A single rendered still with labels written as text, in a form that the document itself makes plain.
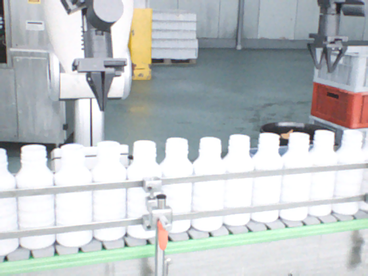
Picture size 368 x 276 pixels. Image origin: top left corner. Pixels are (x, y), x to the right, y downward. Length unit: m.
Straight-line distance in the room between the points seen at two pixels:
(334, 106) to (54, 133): 2.38
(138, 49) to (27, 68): 4.17
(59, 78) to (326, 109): 2.28
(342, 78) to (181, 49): 7.43
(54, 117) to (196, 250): 3.73
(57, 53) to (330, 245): 0.83
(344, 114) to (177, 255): 2.48
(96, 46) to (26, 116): 3.61
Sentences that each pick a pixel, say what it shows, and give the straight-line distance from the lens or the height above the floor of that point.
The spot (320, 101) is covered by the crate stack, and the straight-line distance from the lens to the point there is 3.48.
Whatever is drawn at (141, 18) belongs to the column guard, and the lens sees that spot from 8.53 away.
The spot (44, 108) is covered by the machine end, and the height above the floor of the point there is 0.41.
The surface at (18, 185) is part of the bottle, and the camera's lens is 0.89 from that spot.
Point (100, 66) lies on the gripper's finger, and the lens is 1.06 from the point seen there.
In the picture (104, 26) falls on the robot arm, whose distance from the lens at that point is 1.05.
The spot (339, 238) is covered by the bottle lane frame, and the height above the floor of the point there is 0.97.
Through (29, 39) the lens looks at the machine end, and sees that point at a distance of 4.54.
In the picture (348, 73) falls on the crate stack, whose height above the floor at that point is 0.99.
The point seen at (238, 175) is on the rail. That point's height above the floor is 1.11.
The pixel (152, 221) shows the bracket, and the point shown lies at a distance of 0.83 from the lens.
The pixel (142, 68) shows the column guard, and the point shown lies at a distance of 8.61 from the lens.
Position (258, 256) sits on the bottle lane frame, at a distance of 1.01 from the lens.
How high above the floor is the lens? 1.42
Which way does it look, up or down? 16 degrees down
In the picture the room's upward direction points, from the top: 3 degrees clockwise
